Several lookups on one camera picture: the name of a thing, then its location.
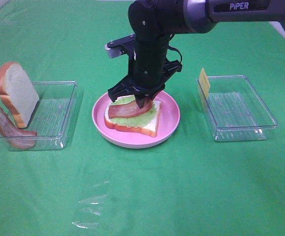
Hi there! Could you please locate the clear plastic tray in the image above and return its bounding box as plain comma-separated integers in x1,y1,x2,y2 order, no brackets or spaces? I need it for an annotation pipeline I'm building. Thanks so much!
0,81,82,151
197,75,278,142

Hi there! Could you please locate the green tablecloth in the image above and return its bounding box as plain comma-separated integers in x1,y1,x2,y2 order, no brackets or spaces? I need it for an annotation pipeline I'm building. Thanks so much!
0,0,285,236

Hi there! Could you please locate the yellow cheese slice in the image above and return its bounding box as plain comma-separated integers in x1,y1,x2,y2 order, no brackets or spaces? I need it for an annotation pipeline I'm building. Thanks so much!
199,68,210,100

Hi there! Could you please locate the right clear plastic tray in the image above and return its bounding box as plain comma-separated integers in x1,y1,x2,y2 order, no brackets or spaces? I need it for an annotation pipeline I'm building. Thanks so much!
197,75,278,142

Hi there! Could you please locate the green lettuce leaf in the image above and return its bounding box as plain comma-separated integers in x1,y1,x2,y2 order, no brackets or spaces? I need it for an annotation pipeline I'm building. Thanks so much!
105,95,161,131

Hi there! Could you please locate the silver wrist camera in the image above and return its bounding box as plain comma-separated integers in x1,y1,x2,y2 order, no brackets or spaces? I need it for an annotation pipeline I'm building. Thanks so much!
105,34,135,59

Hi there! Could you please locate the pink round plate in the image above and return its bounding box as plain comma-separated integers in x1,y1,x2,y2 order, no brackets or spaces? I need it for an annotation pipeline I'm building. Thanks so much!
92,91,180,149

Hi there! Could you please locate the clear tape patch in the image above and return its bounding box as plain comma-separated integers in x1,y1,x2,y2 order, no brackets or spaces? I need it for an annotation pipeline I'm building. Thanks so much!
71,169,113,236

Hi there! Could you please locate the bacon strip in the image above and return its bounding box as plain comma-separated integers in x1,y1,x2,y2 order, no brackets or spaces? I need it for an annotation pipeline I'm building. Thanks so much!
0,106,37,149
108,99,153,118

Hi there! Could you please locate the bread slice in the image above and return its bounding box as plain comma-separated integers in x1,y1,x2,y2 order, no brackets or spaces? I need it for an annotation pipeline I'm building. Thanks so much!
104,101,161,138
0,61,39,128

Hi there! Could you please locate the left clear plastic tray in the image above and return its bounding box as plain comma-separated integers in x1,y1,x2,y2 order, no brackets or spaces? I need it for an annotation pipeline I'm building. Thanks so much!
0,81,82,151

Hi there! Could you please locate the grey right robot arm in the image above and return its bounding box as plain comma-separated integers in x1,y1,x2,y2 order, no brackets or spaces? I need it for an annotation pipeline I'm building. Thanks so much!
106,0,285,107

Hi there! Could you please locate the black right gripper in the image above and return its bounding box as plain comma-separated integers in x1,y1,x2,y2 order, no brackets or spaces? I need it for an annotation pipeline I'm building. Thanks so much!
108,34,182,108

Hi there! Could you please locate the leaning bread slice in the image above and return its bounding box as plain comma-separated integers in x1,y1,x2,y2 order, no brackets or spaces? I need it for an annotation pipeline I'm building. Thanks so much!
0,61,39,128

